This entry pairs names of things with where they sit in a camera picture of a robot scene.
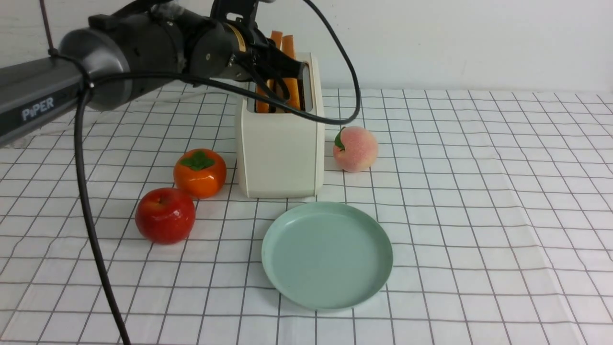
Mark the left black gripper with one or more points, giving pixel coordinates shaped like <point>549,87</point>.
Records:
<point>247,53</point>

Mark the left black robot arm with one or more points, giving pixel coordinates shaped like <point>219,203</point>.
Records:
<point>158,36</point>

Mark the toast slice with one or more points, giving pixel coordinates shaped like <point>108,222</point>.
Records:
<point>291,83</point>
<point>262,107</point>

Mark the mint green plate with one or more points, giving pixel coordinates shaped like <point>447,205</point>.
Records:
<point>327,256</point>

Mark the orange persimmon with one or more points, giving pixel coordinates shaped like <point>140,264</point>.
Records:
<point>200,173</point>

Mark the cream white toaster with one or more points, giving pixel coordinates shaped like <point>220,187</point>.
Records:
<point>279,155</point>

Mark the pink peach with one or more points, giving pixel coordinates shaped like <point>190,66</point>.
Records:
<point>355,149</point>

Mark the red apple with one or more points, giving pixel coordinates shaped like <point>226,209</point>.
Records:
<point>165,216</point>

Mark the white checkered tablecloth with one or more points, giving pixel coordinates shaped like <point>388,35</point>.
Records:
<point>498,206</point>

